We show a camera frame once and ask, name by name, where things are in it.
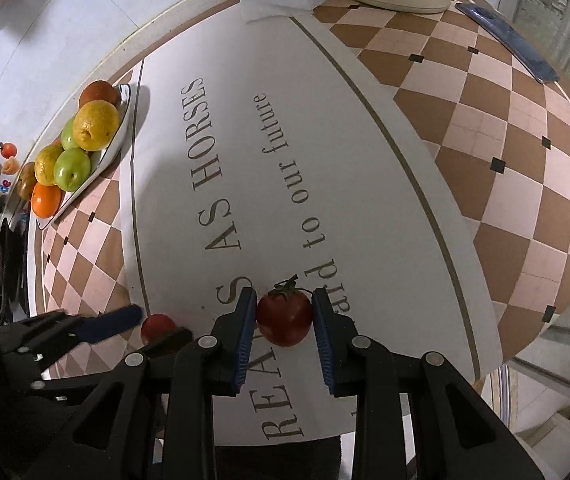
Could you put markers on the blue smartphone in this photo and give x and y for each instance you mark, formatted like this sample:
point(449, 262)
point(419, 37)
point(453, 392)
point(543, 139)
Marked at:
point(510, 40)

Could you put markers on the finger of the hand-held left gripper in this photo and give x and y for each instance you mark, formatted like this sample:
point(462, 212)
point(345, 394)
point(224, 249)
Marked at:
point(112, 321)
point(170, 340)

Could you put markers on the floral oval plate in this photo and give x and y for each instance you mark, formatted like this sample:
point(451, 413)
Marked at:
point(117, 135)

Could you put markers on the brown pear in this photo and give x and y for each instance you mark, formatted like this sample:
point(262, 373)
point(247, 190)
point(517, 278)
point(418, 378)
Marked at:
point(26, 182)

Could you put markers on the red cherry tomato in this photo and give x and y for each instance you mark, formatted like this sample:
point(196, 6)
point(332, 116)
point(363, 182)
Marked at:
point(157, 326)
point(285, 317)

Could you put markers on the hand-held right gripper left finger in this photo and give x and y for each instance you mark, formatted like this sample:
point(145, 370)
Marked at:
point(247, 320)

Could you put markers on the green apple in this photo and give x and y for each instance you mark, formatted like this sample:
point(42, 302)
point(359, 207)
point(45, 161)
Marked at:
point(71, 169)
point(67, 135)

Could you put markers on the yellow citrus fruit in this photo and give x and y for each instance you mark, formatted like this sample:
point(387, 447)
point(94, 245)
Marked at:
point(96, 125)
point(45, 165)

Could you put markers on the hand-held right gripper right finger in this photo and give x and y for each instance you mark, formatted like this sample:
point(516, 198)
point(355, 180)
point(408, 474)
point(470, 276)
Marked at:
point(322, 330)

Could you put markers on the checkered printed table mat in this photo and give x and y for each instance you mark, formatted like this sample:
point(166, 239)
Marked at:
point(365, 160)

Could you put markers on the dark reddish orange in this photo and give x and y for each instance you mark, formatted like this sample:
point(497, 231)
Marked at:
point(97, 92)

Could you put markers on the white crumpled tissue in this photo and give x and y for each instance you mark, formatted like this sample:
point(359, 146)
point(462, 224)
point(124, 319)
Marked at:
point(275, 5)

